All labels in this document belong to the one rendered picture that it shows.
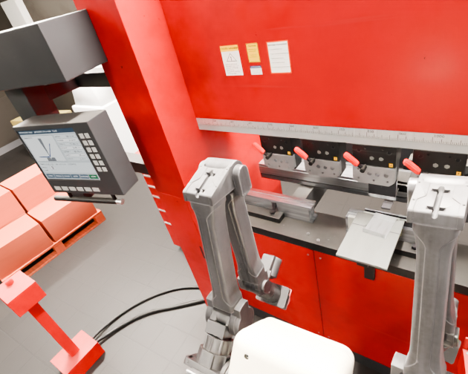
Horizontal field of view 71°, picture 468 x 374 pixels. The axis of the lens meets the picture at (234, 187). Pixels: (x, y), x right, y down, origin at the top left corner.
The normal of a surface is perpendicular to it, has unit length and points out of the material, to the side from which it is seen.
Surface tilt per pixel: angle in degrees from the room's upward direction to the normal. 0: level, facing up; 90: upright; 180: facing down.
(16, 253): 90
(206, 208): 81
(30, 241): 90
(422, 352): 70
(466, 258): 0
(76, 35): 90
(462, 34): 90
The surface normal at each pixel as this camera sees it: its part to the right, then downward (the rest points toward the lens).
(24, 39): -0.34, 0.59
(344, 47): -0.55, 0.57
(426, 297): -0.62, 0.26
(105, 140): 0.91, 0.03
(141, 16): 0.80, 0.17
